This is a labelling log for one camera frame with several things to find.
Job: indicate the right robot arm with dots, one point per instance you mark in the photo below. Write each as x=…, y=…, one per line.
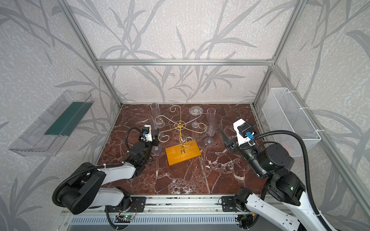
x=285, y=201

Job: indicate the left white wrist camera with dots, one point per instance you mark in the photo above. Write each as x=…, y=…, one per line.
x=146, y=133

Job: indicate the round wine glass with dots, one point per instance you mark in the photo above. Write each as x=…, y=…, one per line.
x=211, y=112

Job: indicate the gold wire glass rack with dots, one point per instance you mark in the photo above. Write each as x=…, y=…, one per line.
x=179, y=125

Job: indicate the aluminium frame struts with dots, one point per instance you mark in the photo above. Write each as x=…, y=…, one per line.
x=348, y=175

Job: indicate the clear wine glass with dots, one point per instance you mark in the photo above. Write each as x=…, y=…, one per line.
x=209, y=140
x=155, y=109
x=157, y=129
x=196, y=112
x=157, y=148

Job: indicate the white wire mesh basket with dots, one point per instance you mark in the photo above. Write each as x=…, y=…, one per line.
x=290, y=121

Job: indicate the yellow wooden rack base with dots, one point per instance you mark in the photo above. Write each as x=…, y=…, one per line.
x=181, y=153

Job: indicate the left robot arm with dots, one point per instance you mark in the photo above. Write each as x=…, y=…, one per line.
x=84, y=188

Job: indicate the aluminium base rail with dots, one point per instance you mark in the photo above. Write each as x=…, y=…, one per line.
x=160, y=209

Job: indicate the clear plastic wall bin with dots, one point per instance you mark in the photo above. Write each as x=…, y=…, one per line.
x=46, y=136

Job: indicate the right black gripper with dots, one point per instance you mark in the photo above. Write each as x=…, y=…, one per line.
x=232, y=144

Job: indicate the green circuit board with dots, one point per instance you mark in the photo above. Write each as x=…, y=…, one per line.
x=123, y=219

